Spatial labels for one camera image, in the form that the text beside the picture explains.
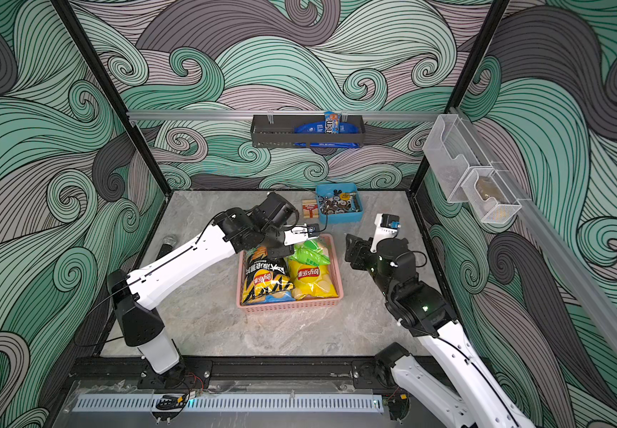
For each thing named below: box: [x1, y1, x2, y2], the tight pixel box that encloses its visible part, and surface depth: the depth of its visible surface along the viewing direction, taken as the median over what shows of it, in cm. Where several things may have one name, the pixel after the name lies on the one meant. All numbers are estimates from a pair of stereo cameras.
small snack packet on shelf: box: [324, 110, 340, 135], surface depth 92 cm
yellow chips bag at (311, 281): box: [287, 259, 339, 301], surface depth 87 cm
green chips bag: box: [288, 238, 331, 267], surface depth 75 cm
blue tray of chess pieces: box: [315, 182, 364, 224], surface depth 116 cm
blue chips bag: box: [244, 290, 297, 305], surface depth 85 cm
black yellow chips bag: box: [241, 246, 296, 305], surface depth 80 cm
